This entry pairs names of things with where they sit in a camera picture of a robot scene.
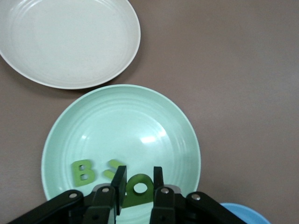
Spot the green round plate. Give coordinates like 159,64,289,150
41,84,201,224

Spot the green foam letter J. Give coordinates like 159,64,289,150
104,158,128,180

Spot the blue round plate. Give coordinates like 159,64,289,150
219,202,271,224

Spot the green foam letter P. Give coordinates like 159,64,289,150
122,174,155,208

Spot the beige round plate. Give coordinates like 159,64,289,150
0,0,142,90

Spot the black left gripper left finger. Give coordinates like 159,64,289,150
9,165,128,224

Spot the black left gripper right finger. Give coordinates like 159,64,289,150
149,166,248,224

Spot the green foam letter B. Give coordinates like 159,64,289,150
71,160,97,188

